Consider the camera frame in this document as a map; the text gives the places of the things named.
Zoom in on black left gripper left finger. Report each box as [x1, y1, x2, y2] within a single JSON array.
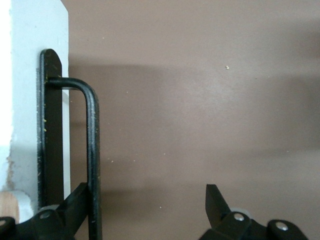
[[0, 182, 89, 240]]

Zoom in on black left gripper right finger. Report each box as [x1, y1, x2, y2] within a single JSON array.
[[199, 183, 309, 240]]

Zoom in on brown table cover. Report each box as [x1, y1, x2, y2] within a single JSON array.
[[62, 0, 320, 240]]

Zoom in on wooden cabinet box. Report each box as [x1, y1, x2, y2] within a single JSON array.
[[0, 0, 20, 223]]

